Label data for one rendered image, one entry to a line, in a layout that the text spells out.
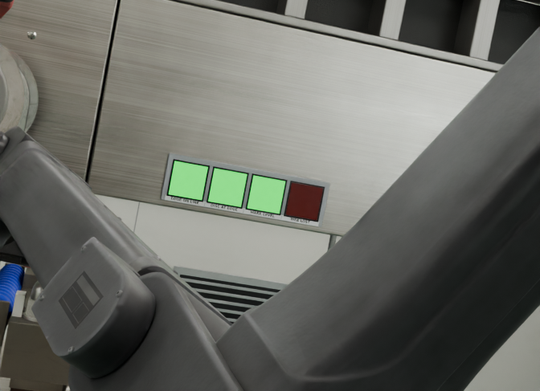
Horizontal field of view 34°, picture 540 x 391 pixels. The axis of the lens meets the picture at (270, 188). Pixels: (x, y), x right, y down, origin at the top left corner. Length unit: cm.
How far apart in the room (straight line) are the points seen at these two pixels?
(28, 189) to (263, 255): 317
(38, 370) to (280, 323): 70
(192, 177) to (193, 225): 238
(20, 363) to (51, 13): 54
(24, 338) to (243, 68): 56
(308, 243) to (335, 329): 351
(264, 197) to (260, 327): 103
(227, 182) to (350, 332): 105
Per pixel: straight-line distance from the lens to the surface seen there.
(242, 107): 131
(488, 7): 144
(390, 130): 137
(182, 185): 130
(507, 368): 424
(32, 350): 96
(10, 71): 97
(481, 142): 29
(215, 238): 370
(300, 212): 133
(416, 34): 147
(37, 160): 63
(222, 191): 130
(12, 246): 85
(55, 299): 37
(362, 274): 28
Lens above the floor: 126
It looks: 3 degrees down
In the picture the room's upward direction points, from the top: 11 degrees clockwise
